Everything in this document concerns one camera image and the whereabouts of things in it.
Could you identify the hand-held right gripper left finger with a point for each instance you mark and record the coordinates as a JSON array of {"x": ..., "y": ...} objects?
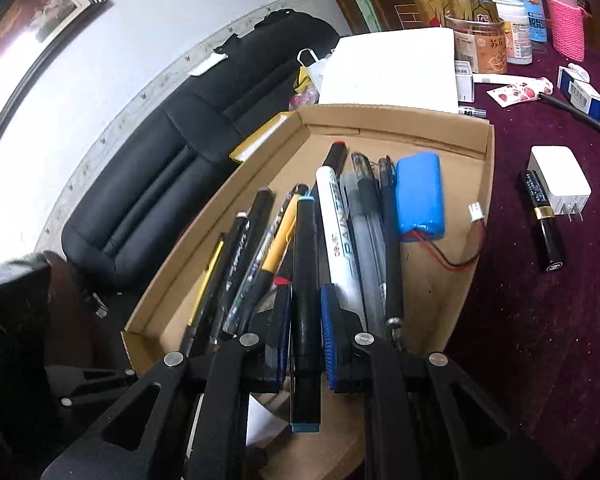
[{"x": 280, "y": 340}]

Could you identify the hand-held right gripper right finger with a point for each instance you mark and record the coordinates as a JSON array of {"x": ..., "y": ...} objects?
[{"x": 330, "y": 340}]

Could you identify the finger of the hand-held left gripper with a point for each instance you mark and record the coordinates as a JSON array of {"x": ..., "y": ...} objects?
[{"x": 95, "y": 382}]

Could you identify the thick black blue-ended stick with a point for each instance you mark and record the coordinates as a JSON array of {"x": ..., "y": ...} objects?
[{"x": 305, "y": 260}]

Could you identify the pile of pens and markers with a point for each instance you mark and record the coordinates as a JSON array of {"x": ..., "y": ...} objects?
[{"x": 370, "y": 240}]

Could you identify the brown cardboard tray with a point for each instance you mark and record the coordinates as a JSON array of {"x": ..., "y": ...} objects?
[{"x": 440, "y": 300}]

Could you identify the blue battery pack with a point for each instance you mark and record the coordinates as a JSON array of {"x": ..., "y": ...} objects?
[{"x": 420, "y": 195}]

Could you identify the white paper slip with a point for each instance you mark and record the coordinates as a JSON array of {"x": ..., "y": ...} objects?
[{"x": 262, "y": 425}]

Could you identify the black leather sofa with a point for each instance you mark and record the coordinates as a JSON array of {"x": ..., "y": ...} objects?
[{"x": 190, "y": 160}]

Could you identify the maroon velvet tablecloth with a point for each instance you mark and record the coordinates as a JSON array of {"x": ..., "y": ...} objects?
[{"x": 555, "y": 335}]

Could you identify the pink plastic bag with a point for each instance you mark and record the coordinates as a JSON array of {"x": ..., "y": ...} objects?
[{"x": 302, "y": 101}]

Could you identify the black gold lipstick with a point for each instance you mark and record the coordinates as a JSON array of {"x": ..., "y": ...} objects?
[{"x": 542, "y": 220}]

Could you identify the short black silver pen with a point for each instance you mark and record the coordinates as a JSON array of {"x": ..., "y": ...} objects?
[{"x": 472, "y": 111}]

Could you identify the white paper bag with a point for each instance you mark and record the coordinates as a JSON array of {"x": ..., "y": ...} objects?
[{"x": 314, "y": 67}]

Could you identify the white flat box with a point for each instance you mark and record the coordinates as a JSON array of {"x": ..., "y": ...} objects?
[{"x": 390, "y": 67}]

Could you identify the white cube charger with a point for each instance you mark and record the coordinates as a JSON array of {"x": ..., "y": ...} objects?
[{"x": 560, "y": 180}]

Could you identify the white label tag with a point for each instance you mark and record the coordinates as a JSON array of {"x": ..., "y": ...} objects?
[{"x": 207, "y": 66}]

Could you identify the small white barcode box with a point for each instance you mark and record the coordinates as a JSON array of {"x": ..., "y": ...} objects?
[{"x": 464, "y": 82}]

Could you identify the strawberry print sachet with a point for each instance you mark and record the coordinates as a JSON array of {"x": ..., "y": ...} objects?
[{"x": 512, "y": 95}]

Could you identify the white cream tube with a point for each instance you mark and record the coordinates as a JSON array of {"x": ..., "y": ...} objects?
[{"x": 510, "y": 80}]

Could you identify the glass jar with sachets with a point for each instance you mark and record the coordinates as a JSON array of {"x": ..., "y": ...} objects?
[{"x": 480, "y": 45}]

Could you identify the slim black pen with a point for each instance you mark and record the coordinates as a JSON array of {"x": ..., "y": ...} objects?
[{"x": 580, "y": 112}]

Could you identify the blue white small box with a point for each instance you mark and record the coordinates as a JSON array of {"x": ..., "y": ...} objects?
[{"x": 582, "y": 92}]

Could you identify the brown sachet packets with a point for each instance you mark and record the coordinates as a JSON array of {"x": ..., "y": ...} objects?
[{"x": 452, "y": 7}]

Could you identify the white plastic jar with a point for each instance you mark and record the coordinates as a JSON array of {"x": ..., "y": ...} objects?
[{"x": 517, "y": 30}]

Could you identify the blue label plastic jar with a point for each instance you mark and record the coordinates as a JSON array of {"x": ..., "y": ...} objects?
[{"x": 530, "y": 5}]

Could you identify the pink knit cup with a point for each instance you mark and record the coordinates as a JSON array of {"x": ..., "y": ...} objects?
[{"x": 565, "y": 25}]

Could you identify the framed wall picture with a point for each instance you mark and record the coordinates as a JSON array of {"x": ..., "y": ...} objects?
[{"x": 35, "y": 20}]

